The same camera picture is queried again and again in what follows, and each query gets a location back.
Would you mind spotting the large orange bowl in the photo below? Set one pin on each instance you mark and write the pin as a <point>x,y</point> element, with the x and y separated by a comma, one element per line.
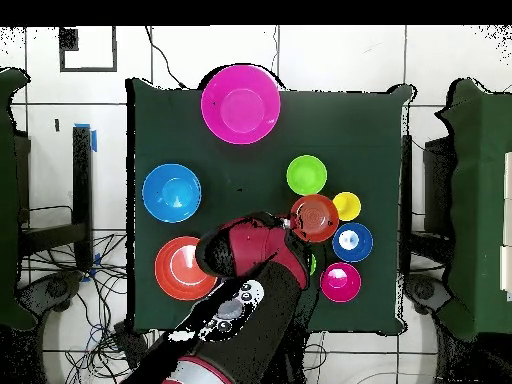
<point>176,272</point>

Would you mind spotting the small green bowl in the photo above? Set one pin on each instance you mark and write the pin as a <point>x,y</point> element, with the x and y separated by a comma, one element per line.
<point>306,175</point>

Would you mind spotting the small crimson bowl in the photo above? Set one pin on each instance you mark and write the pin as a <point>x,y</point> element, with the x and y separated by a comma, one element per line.
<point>340,282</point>

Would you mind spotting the blue tape strip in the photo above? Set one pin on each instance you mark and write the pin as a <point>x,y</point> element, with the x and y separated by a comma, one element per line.
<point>94,142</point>

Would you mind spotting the green cup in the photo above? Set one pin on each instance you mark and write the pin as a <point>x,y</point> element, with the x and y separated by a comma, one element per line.
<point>313,264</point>

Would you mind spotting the yellow cup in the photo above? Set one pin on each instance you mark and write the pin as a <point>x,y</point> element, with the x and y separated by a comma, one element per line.
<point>347,206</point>

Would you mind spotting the large pink bowl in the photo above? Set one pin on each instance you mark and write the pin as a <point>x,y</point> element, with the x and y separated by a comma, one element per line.
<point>240,104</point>

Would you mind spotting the dark green tablecloth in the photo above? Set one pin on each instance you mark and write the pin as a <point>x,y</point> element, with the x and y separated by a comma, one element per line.
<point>360,140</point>

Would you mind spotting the green cloth covered table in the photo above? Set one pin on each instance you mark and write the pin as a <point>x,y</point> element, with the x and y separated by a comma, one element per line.
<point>12,200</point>
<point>480,200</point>

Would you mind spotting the light blue bowl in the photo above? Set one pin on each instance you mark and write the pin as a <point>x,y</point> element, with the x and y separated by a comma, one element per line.
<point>172,193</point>

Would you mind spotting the black caster base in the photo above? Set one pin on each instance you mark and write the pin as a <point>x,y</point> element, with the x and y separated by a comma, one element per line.
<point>424,290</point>
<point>56,288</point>

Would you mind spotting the small dark blue bowl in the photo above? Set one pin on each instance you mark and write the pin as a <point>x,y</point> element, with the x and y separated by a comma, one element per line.
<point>340,252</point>

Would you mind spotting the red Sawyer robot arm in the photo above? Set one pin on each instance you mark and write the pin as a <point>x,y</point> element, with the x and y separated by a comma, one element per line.
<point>260,328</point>

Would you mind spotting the small orange bowl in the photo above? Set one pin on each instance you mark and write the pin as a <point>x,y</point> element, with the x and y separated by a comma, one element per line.
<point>316,218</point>

